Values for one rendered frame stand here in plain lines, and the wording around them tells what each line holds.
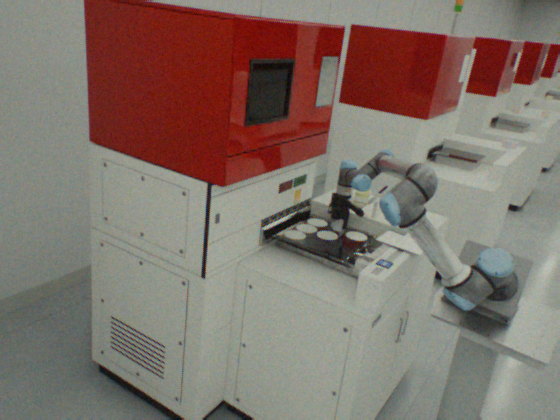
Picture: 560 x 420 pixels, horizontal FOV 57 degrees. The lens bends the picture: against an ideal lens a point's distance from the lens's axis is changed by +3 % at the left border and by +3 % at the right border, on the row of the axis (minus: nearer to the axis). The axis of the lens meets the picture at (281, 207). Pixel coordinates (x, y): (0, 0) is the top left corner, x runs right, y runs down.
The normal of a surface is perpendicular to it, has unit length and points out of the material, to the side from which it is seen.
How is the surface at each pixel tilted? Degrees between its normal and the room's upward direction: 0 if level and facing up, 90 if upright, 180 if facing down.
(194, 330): 90
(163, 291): 90
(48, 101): 90
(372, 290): 90
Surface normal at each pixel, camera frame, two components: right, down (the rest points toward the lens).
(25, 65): 0.83, 0.29
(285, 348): -0.54, 0.24
